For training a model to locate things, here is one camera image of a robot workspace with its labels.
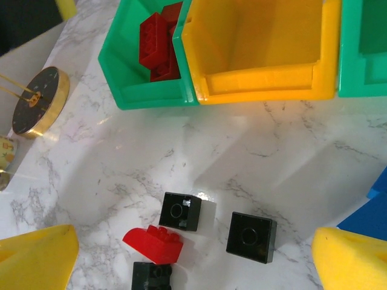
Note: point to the right gripper yellow-padded right finger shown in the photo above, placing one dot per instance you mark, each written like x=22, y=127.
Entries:
x=353, y=266

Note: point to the green plastic bin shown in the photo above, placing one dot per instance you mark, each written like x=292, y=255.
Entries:
x=145, y=96
x=362, y=75

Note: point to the red sloped lego brick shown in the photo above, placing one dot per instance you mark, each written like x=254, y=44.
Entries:
x=157, y=247

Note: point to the yellow-padded finger of the left gripper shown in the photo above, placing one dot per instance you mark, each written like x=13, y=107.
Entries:
x=66, y=8

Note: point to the small gold rimmed jar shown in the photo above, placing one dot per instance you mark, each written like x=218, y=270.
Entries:
x=3, y=180

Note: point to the blue lego brick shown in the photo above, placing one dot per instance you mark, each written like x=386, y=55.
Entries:
x=381, y=187
x=369, y=220

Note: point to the black lego brick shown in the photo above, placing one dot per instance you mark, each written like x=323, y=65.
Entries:
x=178, y=211
x=151, y=278
x=251, y=238

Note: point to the yellow plastic bin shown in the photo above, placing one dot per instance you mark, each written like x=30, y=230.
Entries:
x=257, y=87

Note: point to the right gripper yellow-padded left finger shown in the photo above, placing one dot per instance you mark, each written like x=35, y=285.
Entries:
x=33, y=259

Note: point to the white round tin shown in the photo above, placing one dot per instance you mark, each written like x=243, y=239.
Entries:
x=6, y=154

